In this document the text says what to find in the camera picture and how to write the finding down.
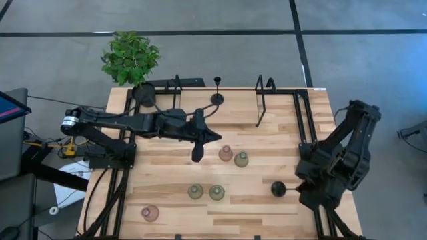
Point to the white paper sheet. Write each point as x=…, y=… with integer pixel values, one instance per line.
x=66, y=193

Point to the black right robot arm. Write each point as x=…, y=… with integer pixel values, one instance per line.
x=350, y=150

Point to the black metal candlestick holder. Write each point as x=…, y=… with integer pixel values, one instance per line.
x=217, y=99
x=278, y=189

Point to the black power strip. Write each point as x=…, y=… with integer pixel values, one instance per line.
x=190, y=82

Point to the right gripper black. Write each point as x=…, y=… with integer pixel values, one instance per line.
x=313, y=196

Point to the black computer mouse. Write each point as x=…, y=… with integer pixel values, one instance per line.
x=8, y=233

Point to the grey cabinet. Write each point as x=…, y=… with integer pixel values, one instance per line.
x=11, y=150

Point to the green plant in black pot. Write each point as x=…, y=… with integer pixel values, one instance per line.
x=130, y=60

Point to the monitor with blue screen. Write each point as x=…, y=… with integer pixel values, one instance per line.
x=10, y=108

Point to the white tape roll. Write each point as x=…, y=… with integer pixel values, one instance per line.
x=51, y=210

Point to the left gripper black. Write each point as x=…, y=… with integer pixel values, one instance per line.
x=198, y=133

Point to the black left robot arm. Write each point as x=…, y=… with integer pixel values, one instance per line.
x=143, y=123

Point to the green ribbed glass candle holder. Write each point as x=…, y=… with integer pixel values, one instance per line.
x=217, y=192
x=195, y=191
x=241, y=160

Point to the pink ribbed glass candle holder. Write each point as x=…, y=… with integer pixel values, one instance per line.
x=225, y=154
x=150, y=213

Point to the black metal stand leg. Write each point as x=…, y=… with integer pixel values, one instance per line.
x=53, y=174

